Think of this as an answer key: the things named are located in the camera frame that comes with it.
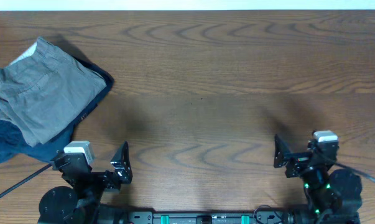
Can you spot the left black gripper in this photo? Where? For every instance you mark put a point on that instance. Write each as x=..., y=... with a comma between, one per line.
x=111, y=182

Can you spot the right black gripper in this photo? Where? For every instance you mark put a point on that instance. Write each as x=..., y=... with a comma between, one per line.
x=283, y=155

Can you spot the grey shorts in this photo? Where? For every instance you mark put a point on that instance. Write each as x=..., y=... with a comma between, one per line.
x=44, y=90

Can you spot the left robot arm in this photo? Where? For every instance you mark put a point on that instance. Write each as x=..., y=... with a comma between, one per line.
x=80, y=202

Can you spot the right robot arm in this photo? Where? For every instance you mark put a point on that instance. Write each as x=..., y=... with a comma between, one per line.
x=331, y=198

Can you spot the folded navy blue shorts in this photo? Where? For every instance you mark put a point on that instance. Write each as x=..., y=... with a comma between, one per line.
x=13, y=143

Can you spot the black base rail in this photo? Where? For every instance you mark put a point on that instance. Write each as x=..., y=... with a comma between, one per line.
x=262, y=215

